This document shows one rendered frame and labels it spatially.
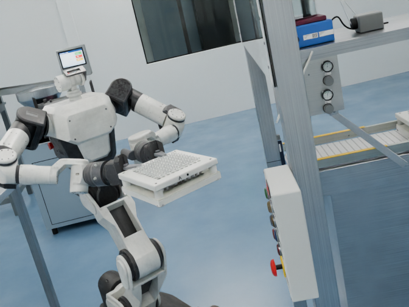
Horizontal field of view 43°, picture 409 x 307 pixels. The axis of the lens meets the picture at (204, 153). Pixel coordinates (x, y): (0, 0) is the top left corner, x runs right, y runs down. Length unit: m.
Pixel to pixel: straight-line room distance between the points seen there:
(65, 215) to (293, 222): 3.34
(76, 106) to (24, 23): 4.71
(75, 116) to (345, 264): 1.22
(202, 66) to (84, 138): 4.71
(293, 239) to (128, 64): 5.74
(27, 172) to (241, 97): 5.21
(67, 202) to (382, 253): 2.74
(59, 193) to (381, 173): 2.84
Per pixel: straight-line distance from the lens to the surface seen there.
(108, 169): 1.83
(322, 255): 1.29
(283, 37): 1.12
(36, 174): 1.92
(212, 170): 1.69
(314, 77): 1.82
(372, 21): 1.94
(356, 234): 2.12
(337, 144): 2.18
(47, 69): 6.84
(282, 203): 1.09
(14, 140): 2.06
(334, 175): 1.96
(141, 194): 1.68
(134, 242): 2.21
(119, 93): 2.29
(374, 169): 1.99
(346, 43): 1.83
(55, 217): 4.35
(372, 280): 2.24
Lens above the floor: 1.58
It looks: 17 degrees down
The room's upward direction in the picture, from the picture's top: 13 degrees counter-clockwise
